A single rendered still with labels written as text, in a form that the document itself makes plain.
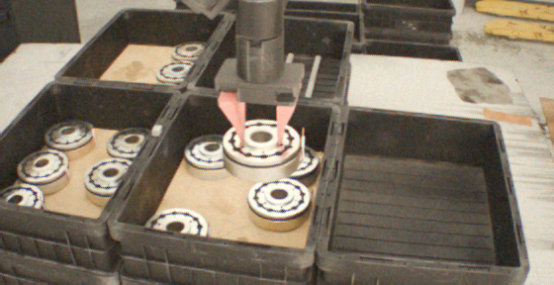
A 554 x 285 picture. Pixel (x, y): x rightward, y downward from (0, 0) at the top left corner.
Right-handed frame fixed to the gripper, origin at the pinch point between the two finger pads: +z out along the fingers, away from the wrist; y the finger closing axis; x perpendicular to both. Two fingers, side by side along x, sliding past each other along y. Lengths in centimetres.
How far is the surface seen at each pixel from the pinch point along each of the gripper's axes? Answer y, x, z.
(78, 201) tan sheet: 34.7, -7.3, 22.5
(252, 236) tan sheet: 2.7, -5.2, 22.8
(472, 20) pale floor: -80, -321, 103
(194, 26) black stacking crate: 31, -70, 16
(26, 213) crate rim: 34.8, 8.1, 12.9
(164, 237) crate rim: 12.1, 8.1, 12.9
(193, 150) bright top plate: 17.1, -22.0, 19.3
